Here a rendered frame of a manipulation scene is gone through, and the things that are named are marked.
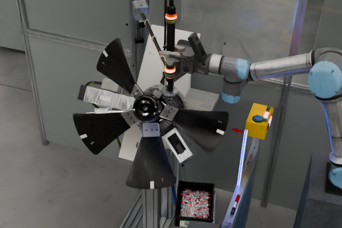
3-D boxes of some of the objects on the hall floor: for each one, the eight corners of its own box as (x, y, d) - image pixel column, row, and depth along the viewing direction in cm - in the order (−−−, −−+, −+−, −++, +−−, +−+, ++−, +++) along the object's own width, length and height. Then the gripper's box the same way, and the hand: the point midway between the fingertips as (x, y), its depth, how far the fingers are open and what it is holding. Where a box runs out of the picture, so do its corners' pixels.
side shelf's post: (177, 197, 333) (181, 100, 284) (183, 199, 332) (188, 101, 283) (175, 201, 330) (178, 104, 281) (181, 203, 329) (185, 105, 280)
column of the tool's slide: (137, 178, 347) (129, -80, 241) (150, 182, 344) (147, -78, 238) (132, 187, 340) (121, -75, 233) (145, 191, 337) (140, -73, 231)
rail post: (237, 243, 303) (251, 150, 257) (243, 245, 302) (259, 152, 256) (235, 248, 300) (250, 154, 254) (241, 250, 299) (257, 157, 253)
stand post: (160, 218, 318) (161, 70, 250) (173, 222, 316) (177, 74, 248) (157, 223, 315) (158, 75, 247) (170, 227, 312) (174, 79, 244)
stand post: (146, 246, 301) (144, 133, 247) (160, 250, 298) (161, 137, 244) (143, 251, 297) (140, 138, 243) (157, 256, 295) (157, 143, 241)
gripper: (205, 80, 192) (155, 69, 198) (214, 65, 201) (165, 56, 207) (206, 61, 187) (155, 51, 193) (215, 48, 196) (165, 38, 202)
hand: (163, 48), depth 198 cm, fingers closed on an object, 4 cm apart
